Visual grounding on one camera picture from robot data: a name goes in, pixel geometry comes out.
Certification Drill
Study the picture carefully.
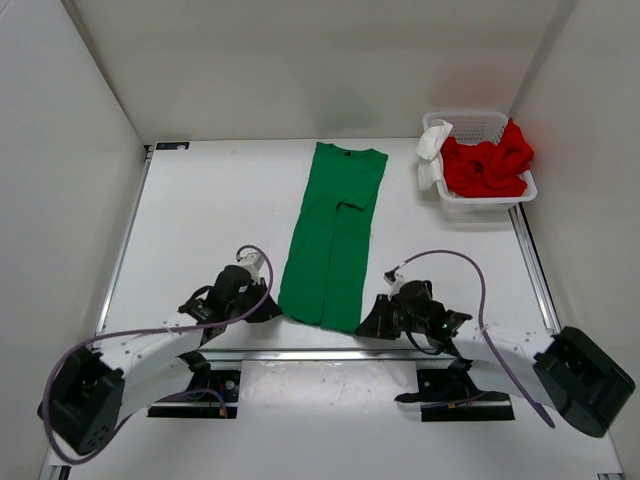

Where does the white t shirt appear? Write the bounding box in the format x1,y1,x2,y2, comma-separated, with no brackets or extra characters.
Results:
415,119,453,191

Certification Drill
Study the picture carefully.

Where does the white plastic basket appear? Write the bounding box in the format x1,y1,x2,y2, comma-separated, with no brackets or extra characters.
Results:
415,110,537,216

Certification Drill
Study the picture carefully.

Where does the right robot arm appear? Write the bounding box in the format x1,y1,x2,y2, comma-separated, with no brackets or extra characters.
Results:
355,279,636,438

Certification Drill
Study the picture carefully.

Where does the green t shirt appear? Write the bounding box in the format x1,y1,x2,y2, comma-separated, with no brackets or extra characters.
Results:
278,142,388,334

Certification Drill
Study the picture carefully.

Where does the dark label sticker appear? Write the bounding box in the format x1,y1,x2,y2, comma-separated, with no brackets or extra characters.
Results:
155,142,190,151

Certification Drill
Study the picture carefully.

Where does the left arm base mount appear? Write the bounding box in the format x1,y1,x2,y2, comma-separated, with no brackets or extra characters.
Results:
147,352,241,420

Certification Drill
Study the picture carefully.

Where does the red t shirt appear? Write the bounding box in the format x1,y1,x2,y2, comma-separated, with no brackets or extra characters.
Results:
441,119,534,198

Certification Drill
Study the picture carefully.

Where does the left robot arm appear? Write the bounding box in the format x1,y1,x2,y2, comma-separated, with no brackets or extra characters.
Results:
38,265,282,457

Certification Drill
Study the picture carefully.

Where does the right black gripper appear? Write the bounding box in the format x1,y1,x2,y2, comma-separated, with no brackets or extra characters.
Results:
356,296,428,342

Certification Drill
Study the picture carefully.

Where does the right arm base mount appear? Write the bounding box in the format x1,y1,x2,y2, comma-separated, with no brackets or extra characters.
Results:
417,367,515,423

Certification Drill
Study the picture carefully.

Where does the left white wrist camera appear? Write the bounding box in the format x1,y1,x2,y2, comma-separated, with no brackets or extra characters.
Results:
236,252,265,283

